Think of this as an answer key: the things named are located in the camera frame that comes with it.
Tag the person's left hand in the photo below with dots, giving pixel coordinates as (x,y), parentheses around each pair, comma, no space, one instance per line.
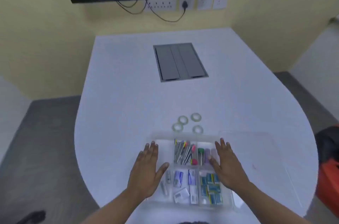
(144,173)

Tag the blue and white packet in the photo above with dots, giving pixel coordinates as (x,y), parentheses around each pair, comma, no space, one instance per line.
(178,178)
(192,177)

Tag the transparent tape roll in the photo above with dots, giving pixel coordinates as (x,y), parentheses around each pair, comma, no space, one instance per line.
(179,117)
(174,125)
(192,115)
(194,127)

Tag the purple tube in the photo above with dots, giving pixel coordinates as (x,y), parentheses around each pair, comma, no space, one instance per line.
(207,155)

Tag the white wall socket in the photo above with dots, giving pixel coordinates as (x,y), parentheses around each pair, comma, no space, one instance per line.
(219,2)
(204,3)
(192,4)

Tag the black chair base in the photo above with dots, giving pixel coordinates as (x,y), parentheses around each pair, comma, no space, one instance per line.
(33,217)

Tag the white barcode packet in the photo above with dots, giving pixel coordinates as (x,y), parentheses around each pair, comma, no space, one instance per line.
(194,194)

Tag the person's right forearm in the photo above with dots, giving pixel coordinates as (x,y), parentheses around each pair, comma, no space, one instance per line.
(264,205)

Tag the black power plug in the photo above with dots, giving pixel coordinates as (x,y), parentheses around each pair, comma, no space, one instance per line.
(184,4)

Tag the pile of blue staple boxes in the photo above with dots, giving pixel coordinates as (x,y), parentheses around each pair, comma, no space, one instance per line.
(210,189)

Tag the bundle of pens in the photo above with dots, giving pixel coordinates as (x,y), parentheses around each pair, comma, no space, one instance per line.
(182,152)

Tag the clear plastic organizer tray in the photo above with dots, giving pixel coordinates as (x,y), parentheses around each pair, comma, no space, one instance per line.
(164,141)

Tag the white barcode card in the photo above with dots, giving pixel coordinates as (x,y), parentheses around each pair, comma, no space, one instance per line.
(181,195)

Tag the person's right hand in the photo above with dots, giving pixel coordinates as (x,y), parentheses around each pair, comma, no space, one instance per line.
(229,165)

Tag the person's left forearm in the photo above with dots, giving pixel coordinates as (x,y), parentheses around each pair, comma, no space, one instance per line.
(114,210)

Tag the clear plastic lid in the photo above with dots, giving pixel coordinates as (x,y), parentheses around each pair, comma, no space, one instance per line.
(259,152)

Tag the red and black bag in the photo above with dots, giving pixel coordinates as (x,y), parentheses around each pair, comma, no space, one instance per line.
(329,176)

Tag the white multi socket panel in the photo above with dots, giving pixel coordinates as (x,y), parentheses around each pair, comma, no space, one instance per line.
(161,4)

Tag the green capped tube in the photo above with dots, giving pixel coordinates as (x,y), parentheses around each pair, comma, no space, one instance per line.
(201,153)

